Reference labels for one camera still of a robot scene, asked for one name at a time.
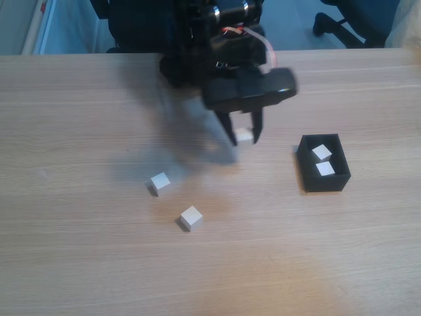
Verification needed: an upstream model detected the white cube block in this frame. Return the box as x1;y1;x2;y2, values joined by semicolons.
180;205;203;232
310;144;332;162
235;127;254;144
314;161;335;177
150;172;172;198

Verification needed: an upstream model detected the black open box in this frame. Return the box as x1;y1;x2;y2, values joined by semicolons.
297;133;352;194

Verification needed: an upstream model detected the person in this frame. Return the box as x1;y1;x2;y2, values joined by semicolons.
384;0;421;66

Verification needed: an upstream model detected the white leaning board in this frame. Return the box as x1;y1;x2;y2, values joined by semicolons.
21;0;57;55

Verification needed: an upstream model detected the white and red servo wire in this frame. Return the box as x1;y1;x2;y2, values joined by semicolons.
222;26;279;72

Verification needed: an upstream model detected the black oval camera box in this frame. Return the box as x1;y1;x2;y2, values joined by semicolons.
201;67;299;113

